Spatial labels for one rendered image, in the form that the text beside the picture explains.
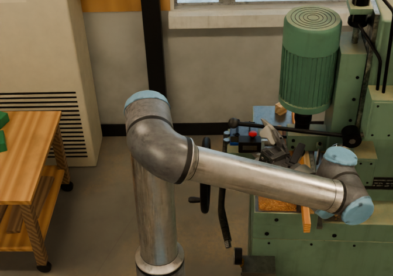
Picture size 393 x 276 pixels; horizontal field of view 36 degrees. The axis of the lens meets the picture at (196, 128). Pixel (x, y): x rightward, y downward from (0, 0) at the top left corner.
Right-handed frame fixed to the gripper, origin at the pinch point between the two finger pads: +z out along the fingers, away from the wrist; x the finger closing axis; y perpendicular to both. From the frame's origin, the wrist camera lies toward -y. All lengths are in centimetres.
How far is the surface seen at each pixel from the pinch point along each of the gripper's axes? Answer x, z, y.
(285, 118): 18.0, 17.1, -35.1
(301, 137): 4.7, -4.1, -18.1
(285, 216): 19.7, -20.1, 0.1
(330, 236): 31.9, -28.6, -18.3
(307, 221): 13.4, -29.1, 0.7
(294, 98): -13.3, -2.2, -10.2
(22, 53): 52, 149, 16
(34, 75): 64, 146, 12
